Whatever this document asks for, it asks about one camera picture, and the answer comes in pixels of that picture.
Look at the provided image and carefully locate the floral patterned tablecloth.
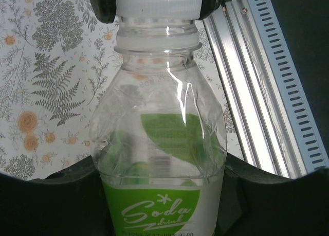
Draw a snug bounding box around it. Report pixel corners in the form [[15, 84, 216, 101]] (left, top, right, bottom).
[[0, 0, 245, 181]]

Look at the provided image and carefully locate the aluminium frame rail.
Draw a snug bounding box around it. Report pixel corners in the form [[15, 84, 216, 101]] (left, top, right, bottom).
[[202, 0, 309, 180]]

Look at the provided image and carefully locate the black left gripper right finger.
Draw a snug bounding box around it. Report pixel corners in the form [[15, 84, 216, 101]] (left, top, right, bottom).
[[215, 153, 329, 236]]

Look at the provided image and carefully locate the clear bottle green soda label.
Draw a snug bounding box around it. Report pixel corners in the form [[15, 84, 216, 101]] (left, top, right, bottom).
[[88, 14, 229, 236]]

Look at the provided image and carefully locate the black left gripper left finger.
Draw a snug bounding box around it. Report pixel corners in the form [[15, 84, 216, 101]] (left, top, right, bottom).
[[0, 155, 115, 236]]

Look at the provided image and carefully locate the grey slotted cable duct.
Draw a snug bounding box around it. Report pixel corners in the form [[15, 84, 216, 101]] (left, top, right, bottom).
[[243, 0, 329, 170]]

